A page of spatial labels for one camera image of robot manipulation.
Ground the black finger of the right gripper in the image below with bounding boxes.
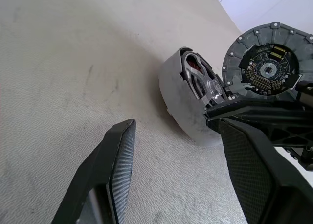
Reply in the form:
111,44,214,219
294,79,313,107
203,100,313,147

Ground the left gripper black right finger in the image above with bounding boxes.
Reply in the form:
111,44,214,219
206,118,313,224

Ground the grey motor housing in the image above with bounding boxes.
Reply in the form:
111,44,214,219
158,46,224,147

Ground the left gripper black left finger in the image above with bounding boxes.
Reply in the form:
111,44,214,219
51,118,136,224

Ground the motor cover with circuit board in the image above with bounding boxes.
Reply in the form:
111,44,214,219
221,22,313,103

